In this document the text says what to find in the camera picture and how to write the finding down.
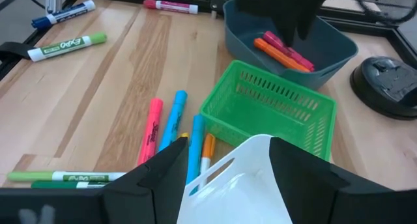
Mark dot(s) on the pink Expo marker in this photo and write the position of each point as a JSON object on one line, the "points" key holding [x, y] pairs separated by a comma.
{"points": [[172, 6]]}

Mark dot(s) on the dark green slim marker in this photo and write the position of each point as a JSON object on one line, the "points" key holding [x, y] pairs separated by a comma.
{"points": [[52, 184]]}

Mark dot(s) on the white plastic bin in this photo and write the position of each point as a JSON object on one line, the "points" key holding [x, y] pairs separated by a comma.
{"points": [[234, 198]]}

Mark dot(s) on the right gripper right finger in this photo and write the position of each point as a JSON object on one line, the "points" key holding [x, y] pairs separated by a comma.
{"points": [[309, 191]]}

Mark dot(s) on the black frame clamp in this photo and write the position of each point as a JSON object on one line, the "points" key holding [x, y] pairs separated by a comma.
{"points": [[13, 49]]}

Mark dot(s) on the lime green Expo marker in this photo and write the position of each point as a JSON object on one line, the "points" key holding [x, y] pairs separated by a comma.
{"points": [[65, 46]]}

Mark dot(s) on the orange-capped white marker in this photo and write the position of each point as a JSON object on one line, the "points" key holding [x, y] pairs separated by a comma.
{"points": [[208, 146]]}

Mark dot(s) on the lime green slim marker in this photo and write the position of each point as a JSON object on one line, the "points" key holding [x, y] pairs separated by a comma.
{"points": [[29, 176]]}

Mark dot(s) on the dark blue Expo marker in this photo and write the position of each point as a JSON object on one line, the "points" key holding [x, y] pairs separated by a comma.
{"points": [[65, 14]]}

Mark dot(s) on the teal plastic bin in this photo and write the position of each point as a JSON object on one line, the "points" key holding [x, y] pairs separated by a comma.
{"points": [[332, 54]]}

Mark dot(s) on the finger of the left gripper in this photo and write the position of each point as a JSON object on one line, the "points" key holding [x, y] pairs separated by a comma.
{"points": [[280, 19], [309, 15]]}

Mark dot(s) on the orange highlighter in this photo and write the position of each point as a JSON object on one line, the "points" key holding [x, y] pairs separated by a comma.
{"points": [[277, 54]]}

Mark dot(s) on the pink highlighter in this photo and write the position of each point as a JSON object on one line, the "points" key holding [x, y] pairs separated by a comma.
{"points": [[151, 129], [299, 59]]}

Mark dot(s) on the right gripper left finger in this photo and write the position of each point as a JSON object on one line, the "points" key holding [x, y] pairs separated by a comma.
{"points": [[156, 191]]}

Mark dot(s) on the green plastic basket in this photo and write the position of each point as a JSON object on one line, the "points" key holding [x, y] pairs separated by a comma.
{"points": [[260, 120]]}

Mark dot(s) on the blue highlighter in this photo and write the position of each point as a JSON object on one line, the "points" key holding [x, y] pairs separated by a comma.
{"points": [[196, 146], [172, 120]]}

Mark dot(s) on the black gooseneck desk lamp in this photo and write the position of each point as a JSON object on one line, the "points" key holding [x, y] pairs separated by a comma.
{"points": [[384, 87]]}

